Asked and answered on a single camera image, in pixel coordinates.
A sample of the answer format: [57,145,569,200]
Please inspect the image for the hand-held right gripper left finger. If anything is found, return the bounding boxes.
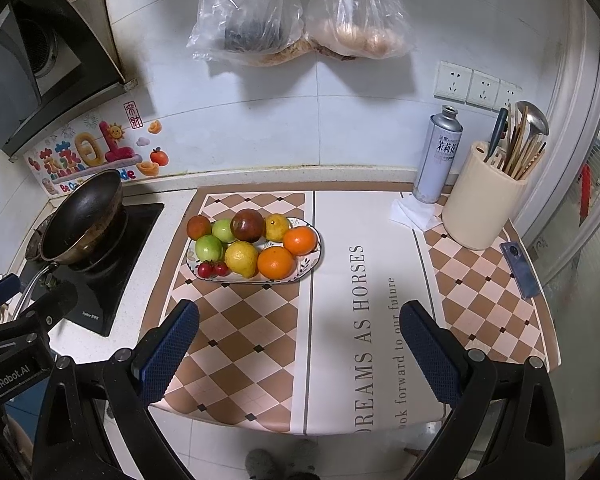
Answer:
[32,300,200,480]

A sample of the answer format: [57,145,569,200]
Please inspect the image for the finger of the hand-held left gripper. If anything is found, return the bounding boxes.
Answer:
[0,274,22,314]
[16,280,79,333]

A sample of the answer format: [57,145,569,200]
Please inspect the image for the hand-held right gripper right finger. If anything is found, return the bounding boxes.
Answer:
[400,300,566,480]

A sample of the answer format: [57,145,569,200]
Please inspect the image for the green guava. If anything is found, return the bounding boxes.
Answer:
[195,234,224,262]
[211,218,237,244]

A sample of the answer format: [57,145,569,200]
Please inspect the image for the yellow lemon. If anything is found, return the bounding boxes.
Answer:
[224,241,259,279]

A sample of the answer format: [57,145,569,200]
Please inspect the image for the red-orange tomato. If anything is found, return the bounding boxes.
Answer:
[187,215,214,241]

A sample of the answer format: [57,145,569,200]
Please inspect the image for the orange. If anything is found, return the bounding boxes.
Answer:
[257,246,297,281]
[283,226,318,257]

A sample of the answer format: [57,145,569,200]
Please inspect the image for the dark mottled round fruit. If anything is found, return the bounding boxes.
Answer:
[230,208,267,241]

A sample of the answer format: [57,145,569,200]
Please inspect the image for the floral oval plate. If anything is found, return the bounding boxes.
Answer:
[186,216,325,285]

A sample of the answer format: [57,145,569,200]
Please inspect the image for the black induction stove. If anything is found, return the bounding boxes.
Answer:
[17,202,166,338]

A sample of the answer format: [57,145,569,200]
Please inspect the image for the black frying pan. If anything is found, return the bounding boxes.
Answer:
[15,169,127,323]

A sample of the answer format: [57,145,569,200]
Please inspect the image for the checkered table mat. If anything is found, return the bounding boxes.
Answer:
[147,187,561,436]

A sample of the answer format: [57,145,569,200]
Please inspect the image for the blue-grey smartphone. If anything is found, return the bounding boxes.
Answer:
[500,241,541,300]

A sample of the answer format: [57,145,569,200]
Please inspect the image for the white tissue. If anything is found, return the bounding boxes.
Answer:
[390,197,446,231]

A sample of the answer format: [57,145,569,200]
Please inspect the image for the grey fuzzy slipper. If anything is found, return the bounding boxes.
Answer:
[245,447,287,480]
[287,437,322,480]

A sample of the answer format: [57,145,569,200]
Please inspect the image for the cream utensil holder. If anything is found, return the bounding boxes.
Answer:
[441,140,528,252]

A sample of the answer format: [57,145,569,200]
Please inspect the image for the yellow citrus with small sticker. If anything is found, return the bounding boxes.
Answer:
[264,214,290,242]

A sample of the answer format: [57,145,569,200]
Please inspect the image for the grey spray can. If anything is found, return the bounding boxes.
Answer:
[412,105,464,205]

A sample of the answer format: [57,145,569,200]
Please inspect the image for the glass sliding door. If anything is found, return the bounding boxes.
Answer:
[522,20,600,361]

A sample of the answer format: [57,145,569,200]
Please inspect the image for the bundle of wooden chopsticks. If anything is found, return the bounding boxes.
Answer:
[495,102,547,181]

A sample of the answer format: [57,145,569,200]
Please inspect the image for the black range hood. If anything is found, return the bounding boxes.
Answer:
[0,0,127,167]

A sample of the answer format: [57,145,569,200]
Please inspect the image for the metal ladle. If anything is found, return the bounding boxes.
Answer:
[515,101,550,171]

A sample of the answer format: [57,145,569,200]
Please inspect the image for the clear plastic bag dark contents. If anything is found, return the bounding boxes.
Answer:
[187,0,307,67]

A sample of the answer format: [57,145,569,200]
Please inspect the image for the clear plastic bag pale contents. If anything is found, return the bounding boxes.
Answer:
[302,0,414,62]

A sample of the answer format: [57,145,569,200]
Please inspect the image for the colourful festive wall sticker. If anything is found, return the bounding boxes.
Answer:
[27,100,171,196]

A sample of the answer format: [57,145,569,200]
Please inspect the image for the dark handled knife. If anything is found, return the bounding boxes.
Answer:
[484,107,510,163]

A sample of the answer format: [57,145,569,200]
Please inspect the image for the white wall socket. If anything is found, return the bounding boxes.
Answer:
[434,60,474,104]
[495,80,524,112]
[466,70,504,111]

